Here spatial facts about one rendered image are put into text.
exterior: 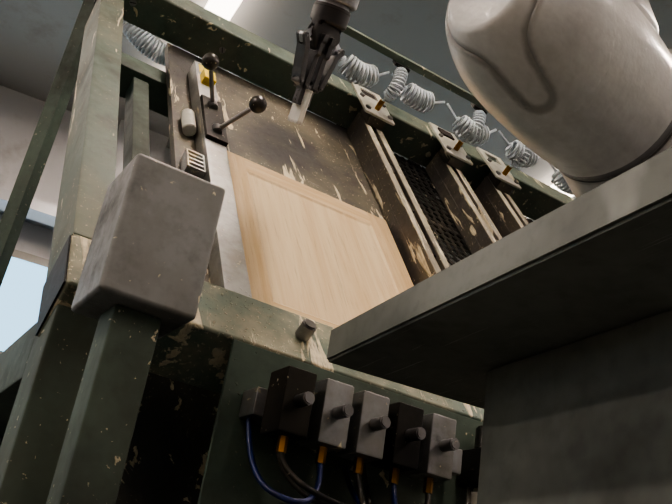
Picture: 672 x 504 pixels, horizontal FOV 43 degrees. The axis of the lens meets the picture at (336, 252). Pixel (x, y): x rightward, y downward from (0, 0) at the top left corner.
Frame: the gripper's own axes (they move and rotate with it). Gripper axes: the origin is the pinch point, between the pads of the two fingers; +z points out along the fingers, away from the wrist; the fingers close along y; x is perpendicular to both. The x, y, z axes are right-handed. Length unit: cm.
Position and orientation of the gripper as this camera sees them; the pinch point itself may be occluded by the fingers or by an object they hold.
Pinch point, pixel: (300, 105)
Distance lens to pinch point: 170.3
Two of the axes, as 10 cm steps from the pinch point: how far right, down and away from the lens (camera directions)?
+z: -3.3, 9.4, 1.2
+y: -6.0, -1.1, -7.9
